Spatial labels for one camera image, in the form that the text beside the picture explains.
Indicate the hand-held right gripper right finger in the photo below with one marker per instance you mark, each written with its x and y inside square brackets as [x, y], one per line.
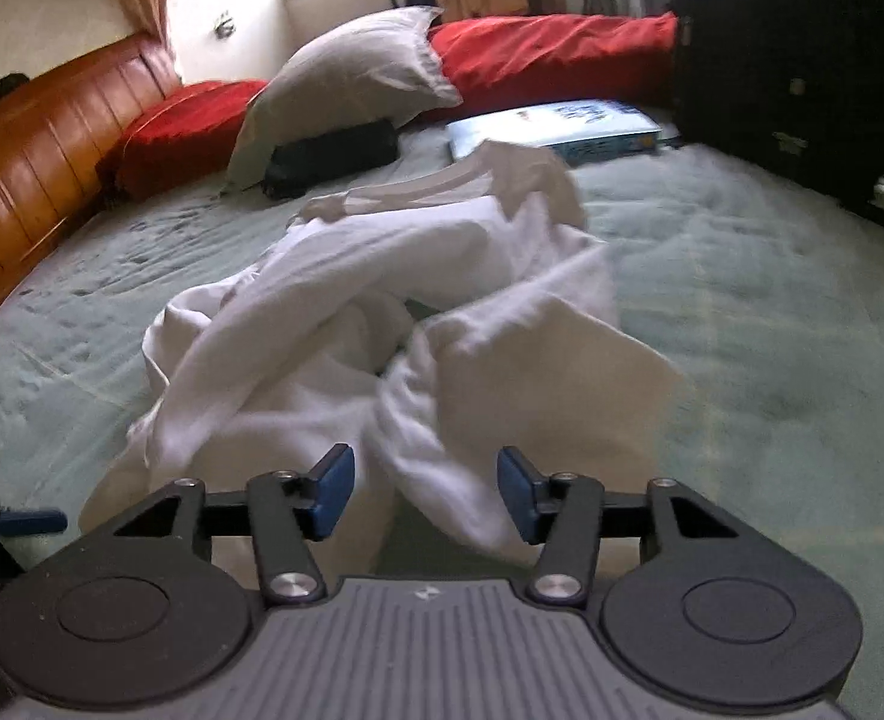
[515, 499]

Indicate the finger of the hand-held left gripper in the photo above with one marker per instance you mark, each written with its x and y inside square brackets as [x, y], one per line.
[33, 520]

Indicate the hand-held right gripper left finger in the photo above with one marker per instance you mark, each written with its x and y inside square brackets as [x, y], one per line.
[335, 495]

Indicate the white printed sweatshirt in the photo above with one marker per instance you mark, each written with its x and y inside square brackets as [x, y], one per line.
[322, 285]

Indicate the black pouch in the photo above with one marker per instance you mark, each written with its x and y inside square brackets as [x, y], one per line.
[329, 154]

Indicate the wooden headboard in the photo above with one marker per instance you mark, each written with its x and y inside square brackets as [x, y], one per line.
[30, 165]

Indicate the blue book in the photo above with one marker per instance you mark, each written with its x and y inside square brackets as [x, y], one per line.
[554, 124]

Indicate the red pillow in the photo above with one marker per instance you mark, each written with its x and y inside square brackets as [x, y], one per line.
[179, 135]

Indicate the grey pillow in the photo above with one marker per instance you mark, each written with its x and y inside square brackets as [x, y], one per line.
[337, 82]

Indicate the small dark cloth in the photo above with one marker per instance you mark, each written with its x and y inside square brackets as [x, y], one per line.
[7, 90]

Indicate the long red blanket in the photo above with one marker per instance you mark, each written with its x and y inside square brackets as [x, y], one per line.
[547, 52]

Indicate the black backpack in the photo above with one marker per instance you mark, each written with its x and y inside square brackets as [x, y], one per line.
[772, 52]

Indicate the wall socket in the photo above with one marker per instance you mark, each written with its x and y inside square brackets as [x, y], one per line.
[224, 24]

